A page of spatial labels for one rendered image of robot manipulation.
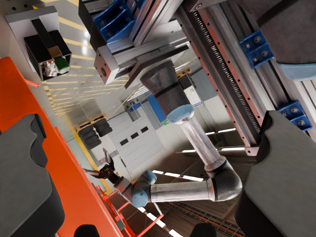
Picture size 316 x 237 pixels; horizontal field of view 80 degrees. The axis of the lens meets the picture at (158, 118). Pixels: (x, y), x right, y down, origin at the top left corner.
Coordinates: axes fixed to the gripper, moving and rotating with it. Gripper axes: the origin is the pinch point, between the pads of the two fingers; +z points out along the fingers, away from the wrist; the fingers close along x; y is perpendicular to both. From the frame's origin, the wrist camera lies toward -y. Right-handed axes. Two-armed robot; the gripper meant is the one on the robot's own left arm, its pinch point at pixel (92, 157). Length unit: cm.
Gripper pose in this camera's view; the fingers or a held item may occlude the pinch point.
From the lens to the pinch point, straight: 112.1
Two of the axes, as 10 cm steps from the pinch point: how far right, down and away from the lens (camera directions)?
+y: 1.5, -3.2, -9.3
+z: -7.6, -6.5, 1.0
